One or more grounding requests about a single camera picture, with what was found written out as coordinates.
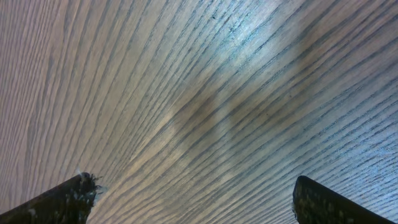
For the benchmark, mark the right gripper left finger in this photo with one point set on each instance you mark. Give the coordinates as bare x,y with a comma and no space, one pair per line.
68,202

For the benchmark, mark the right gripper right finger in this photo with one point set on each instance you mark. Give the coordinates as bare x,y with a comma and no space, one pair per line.
313,203

